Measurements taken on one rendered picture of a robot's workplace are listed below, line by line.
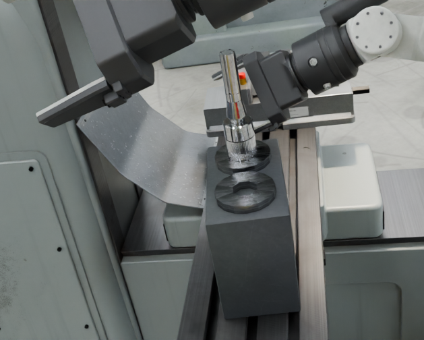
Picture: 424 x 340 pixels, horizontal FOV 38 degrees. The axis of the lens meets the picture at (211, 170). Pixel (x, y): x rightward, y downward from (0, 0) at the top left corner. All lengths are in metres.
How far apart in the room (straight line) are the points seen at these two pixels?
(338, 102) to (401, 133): 1.87
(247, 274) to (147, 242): 0.61
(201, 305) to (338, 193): 0.51
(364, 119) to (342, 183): 2.02
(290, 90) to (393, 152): 2.21
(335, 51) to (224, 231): 0.30
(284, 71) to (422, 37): 0.21
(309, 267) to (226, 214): 0.23
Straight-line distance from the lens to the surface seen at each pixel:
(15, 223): 1.43
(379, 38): 0.89
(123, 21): 0.43
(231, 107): 0.92
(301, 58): 0.93
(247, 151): 0.95
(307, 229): 1.12
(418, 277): 1.49
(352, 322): 1.58
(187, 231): 1.41
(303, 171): 1.28
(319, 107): 1.43
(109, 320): 1.56
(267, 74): 0.96
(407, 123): 3.38
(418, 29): 0.99
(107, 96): 0.44
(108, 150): 1.34
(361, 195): 1.39
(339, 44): 0.92
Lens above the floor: 1.64
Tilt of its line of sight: 32 degrees down
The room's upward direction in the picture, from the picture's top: 11 degrees counter-clockwise
